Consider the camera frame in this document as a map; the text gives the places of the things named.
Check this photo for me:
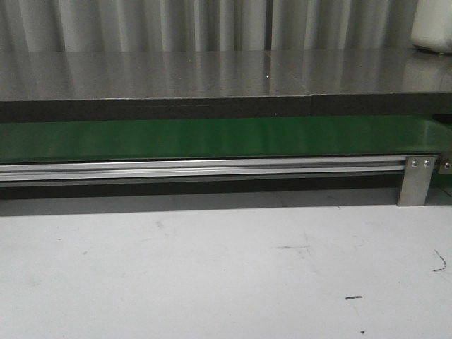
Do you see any steel conveyor support bracket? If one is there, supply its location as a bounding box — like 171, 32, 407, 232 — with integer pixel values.
398, 155, 436, 207

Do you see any aluminium conveyor side rail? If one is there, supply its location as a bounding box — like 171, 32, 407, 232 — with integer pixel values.
1, 155, 407, 182

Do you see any green conveyor belt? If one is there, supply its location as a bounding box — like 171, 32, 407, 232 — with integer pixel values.
1, 116, 451, 164

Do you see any grey pleated curtain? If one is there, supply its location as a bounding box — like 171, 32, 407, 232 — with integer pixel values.
1, 1, 417, 52

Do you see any steel conveyor end plate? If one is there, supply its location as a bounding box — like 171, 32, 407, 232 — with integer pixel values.
437, 151, 452, 175

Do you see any dark grey stone slab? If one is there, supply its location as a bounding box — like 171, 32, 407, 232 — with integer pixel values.
1, 48, 451, 123

